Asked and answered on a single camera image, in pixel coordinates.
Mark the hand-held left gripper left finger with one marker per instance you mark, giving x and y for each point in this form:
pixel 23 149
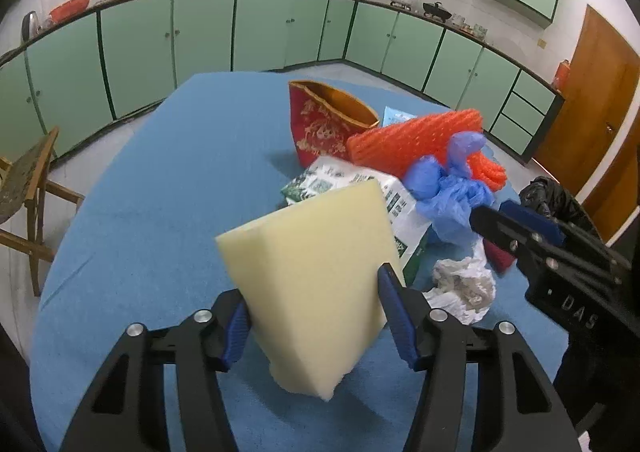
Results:
pixel 235 332

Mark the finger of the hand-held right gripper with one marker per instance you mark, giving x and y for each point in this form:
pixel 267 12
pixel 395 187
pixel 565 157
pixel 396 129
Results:
pixel 535 224
pixel 495 229

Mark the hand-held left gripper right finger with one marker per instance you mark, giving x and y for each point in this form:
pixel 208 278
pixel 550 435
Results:
pixel 400 327

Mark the black bagged trash bin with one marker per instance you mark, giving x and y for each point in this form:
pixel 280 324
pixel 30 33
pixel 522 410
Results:
pixel 540 194

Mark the blue plastic gloves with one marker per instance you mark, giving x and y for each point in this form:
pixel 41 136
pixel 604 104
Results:
pixel 450 202

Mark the pale yellow foam block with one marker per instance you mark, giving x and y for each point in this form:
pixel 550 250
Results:
pixel 310 282

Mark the large orange foam net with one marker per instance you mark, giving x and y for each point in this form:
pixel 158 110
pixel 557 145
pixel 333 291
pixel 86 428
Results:
pixel 400 142

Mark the red gold gift bag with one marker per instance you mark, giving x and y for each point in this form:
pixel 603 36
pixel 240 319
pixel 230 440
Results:
pixel 320 132

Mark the red plastic packet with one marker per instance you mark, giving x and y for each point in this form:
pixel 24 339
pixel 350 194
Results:
pixel 500 257

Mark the crumpled white tissue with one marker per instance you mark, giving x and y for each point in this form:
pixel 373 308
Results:
pixel 465 282

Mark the white green printed package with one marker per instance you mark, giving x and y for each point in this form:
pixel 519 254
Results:
pixel 400 212

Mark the blue table mat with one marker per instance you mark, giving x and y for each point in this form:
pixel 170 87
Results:
pixel 150 212

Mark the red thermos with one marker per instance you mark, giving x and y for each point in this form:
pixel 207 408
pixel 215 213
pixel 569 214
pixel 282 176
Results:
pixel 562 77

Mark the light blue small carton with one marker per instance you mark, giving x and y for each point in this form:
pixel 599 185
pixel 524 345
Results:
pixel 395 116

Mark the black wok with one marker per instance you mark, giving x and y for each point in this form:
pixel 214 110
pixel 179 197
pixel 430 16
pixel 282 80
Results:
pixel 436 9

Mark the wooden chair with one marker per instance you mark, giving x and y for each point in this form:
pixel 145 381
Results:
pixel 30 172

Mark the green lower kitchen cabinets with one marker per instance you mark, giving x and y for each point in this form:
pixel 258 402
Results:
pixel 135 47

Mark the red plastic basin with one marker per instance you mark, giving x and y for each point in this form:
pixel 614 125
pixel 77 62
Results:
pixel 70 7

